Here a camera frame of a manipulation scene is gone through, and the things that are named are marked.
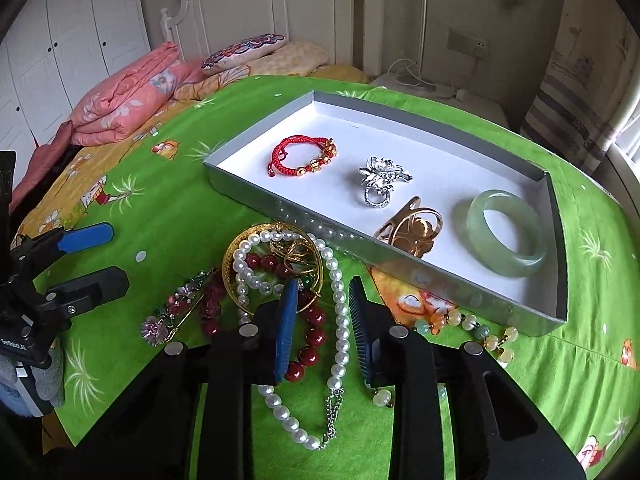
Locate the pink floral quilt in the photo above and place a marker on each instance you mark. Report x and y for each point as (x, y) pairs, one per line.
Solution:
(115, 95)

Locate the dark pink cloth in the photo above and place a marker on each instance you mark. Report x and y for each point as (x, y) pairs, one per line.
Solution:
(42, 160)

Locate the pale green jade bangle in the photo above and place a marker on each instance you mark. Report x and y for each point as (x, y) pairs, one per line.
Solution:
(482, 232)

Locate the embroidered floral pillow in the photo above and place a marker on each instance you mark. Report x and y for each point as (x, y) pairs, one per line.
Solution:
(240, 52)

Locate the wall socket plate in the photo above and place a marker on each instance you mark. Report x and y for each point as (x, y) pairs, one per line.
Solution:
(467, 42)

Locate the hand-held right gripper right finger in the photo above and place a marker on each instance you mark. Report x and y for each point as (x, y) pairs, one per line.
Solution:
(362, 330)

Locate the white bed headboard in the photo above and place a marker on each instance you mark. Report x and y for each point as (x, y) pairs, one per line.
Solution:
(250, 0)

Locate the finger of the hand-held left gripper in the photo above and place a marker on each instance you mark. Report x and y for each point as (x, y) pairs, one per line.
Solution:
(92, 285)
(85, 237)

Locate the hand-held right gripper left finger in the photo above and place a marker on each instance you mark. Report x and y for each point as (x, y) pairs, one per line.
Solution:
(286, 330)

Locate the gold bangle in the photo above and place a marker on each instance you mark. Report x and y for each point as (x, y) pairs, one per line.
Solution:
(226, 260)

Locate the pale yellow pillow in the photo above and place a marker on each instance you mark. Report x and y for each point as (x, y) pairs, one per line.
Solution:
(295, 57)

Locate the white wardrobe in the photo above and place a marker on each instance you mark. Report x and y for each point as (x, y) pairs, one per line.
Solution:
(70, 20)

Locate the silver cardboard box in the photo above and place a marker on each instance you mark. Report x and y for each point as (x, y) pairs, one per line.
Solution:
(350, 135)

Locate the silver flower hairpin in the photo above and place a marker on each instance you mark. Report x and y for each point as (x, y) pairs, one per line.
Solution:
(155, 327)

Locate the green printed bedsheet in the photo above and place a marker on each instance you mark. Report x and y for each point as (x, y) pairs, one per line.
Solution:
(575, 360)

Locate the white nightstand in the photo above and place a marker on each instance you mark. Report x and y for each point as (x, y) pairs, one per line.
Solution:
(480, 105)

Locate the printed curtain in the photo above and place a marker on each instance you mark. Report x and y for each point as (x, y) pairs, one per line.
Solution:
(585, 60)

